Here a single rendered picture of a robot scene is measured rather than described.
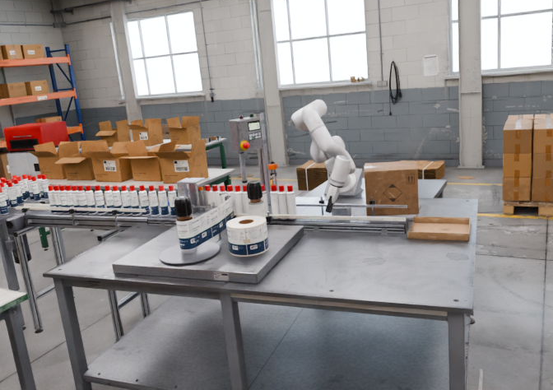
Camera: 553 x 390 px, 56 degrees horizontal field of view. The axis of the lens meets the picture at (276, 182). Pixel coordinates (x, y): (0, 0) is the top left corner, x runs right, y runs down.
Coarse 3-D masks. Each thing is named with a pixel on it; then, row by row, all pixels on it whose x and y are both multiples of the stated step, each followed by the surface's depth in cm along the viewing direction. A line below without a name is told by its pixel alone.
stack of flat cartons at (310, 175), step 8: (312, 160) 763; (296, 168) 722; (304, 168) 718; (312, 168) 712; (320, 168) 708; (304, 176) 719; (312, 176) 715; (320, 176) 710; (328, 176) 704; (304, 184) 722; (312, 184) 717; (320, 184) 713
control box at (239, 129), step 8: (232, 120) 305; (240, 120) 302; (248, 120) 304; (232, 128) 306; (240, 128) 302; (248, 128) 305; (232, 136) 308; (240, 136) 303; (248, 136) 306; (232, 144) 310; (240, 144) 304; (256, 144) 310
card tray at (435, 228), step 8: (416, 216) 290; (424, 216) 288; (432, 216) 287; (416, 224) 288; (424, 224) 287; (432, 224) 286; (440, 224) 284; (448, 224) 283; (456, 224) 282; (464, 224) 281; (408, 232) 267; (416, 232) 266; (424, 232) 264; (432, 232) 263; (440, 232) 261; (448, 232) 271; (456, 232) 270; (464, 232) 268; (464, 240) 258
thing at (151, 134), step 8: (136, 120) 763; (152, 120) 740; (160, 120) 760; (136, 128) 746; (144, 128) 738; (152, 128) 743; (160, 128) 758; (136, 136) 751; (144, 136) 743; (152, 136) 743; (160, 136) 758; (152, 144) 744
